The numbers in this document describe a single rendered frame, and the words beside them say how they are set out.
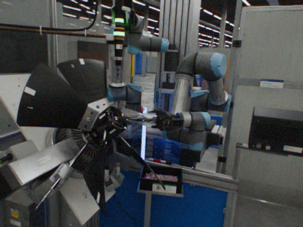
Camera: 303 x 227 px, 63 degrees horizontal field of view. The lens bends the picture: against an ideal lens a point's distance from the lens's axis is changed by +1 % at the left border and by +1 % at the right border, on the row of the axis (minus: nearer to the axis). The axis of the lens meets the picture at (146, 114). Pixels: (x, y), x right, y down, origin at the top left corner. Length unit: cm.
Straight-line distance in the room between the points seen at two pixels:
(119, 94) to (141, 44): 58
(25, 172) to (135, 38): 82
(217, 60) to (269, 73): 151
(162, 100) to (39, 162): 119
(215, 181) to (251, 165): 154
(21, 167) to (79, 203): 33
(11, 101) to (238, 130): 226
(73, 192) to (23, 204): 24
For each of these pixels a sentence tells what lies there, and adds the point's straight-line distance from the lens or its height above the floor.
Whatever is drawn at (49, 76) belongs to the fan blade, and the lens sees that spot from 91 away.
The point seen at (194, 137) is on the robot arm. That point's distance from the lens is 126.
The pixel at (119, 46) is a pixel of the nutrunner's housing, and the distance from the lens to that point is 107.
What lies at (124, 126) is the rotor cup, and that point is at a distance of 102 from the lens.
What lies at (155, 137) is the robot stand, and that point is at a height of 90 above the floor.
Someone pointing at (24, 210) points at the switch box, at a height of 81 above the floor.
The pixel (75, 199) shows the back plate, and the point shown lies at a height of 91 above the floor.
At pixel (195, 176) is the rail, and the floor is 83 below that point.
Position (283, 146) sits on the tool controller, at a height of 109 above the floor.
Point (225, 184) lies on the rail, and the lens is 145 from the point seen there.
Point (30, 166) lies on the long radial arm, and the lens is 87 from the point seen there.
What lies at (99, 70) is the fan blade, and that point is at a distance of 118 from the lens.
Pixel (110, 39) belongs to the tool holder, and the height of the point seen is 153.
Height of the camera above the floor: 147
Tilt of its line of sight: 13 degrees down
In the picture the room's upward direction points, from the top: 3 degrees clockwise
